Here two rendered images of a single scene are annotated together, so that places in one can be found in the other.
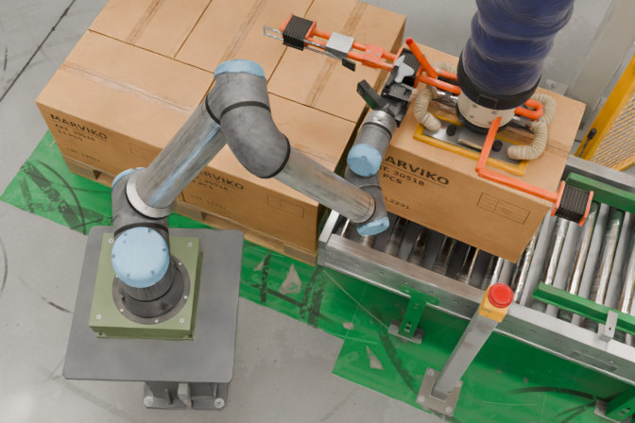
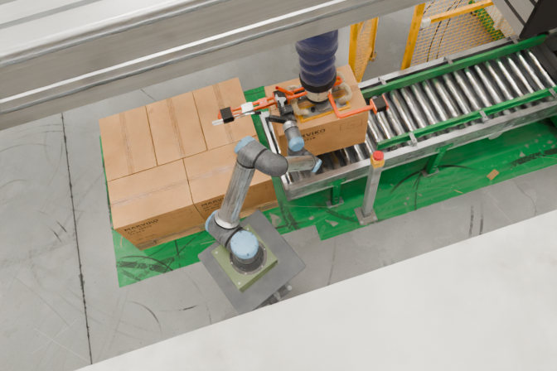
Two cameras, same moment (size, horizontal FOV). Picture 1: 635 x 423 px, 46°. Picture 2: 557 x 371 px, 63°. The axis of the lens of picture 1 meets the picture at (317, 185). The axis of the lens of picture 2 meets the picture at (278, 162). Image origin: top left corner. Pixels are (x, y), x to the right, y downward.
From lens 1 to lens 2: 84 cm
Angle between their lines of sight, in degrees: 13
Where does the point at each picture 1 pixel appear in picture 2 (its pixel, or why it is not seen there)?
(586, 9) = not seen: hidden behind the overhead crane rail
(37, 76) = (84, 223)
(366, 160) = (298, 143)
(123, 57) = (135, 181)
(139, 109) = (163, 197)
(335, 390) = (328, 245)
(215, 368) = (296, 266)
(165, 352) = (272, 276)
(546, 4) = (331, 41)
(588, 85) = not seen: hidden behind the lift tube
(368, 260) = (310, 183)
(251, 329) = not seen: hidden behind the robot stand
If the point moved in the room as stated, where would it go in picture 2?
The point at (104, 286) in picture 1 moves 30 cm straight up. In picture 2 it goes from (230, 271) to (220, 257)
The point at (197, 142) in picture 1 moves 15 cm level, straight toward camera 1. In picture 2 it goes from (244, 181) to (267, 196)
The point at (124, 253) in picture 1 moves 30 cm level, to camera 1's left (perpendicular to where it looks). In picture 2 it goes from (239, 248) to (193, 281)
